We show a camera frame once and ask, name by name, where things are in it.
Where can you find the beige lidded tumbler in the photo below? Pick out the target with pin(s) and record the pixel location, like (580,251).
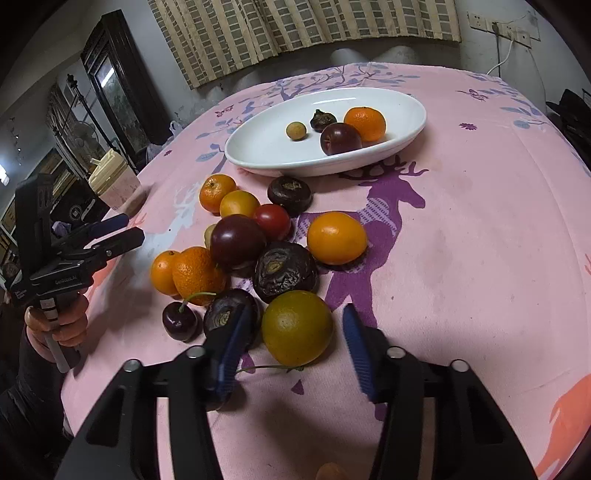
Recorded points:
(113,180)

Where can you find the large dark plum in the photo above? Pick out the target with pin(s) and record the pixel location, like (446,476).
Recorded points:
(237,242)

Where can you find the dark round mangosteen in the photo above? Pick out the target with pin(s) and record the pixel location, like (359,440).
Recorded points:
(291,194)

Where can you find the yellow orange small fruit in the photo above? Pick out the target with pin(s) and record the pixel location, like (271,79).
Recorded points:
(238,202)

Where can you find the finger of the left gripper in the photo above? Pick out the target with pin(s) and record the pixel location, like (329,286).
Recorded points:
(117,245)
(93,231)

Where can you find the orange mandarin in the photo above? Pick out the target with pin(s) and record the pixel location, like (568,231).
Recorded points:
(213,190)

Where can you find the wall power strip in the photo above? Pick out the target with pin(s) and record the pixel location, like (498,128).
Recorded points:
(507,30)

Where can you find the small orange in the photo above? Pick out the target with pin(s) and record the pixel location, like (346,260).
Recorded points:
(161,272)

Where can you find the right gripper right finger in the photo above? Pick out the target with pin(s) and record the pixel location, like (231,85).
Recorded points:
(368,348)

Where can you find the pink patterned tablecloth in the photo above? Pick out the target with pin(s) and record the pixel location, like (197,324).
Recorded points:
(479,246)

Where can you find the smooth orange fruit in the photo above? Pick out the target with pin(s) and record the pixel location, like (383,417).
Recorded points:
(336,239)

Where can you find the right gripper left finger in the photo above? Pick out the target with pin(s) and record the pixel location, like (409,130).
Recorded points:
(224,347)

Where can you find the small green yellow fruit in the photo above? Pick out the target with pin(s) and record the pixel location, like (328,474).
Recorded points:
(207,235)

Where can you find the white oval plate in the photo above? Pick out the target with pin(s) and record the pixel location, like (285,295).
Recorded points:
(261,146)

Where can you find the bumpy mandarin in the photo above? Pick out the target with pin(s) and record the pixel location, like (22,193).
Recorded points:
(194,271)

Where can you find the person's left hand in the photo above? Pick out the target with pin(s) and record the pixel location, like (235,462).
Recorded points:
(69,330)

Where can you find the dark passion fruit front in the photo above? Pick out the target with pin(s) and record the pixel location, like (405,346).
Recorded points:
(224,305)

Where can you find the mandarin in plate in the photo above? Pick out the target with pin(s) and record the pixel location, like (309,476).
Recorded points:
(369,122)

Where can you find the small longan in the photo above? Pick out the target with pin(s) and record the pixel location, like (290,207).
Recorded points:
(296,131)

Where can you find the wrinkled passion fruit large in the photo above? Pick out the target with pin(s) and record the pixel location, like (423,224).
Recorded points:
(284,267)

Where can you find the checkered beige curtain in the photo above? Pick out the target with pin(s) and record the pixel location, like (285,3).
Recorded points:
(212,39)

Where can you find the yellow green lime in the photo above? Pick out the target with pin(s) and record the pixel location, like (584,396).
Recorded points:
(297,327)

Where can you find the red cherry tomato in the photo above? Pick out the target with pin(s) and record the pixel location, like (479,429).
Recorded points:
(273,220)

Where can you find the dark plum in plate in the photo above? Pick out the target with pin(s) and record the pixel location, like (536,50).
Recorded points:
(340,138)

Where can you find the dark cherry with stem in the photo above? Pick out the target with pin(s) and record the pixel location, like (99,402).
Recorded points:
(179,320)

